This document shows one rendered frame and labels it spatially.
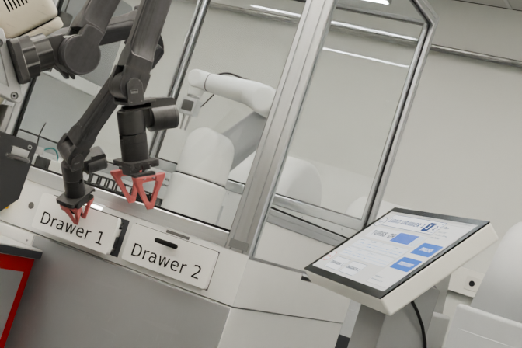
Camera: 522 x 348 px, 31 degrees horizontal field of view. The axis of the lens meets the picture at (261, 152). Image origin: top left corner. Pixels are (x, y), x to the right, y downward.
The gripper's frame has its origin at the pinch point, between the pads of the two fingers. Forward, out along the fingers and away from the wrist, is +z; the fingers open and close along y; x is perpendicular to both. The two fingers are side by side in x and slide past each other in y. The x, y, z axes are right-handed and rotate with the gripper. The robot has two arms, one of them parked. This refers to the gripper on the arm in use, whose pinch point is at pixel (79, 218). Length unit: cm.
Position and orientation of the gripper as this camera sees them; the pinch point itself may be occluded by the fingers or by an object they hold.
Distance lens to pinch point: 280.3
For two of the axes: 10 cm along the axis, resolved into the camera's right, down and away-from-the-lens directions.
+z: 0.2, 8.4, 5.3
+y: 5.0, -4.7, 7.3
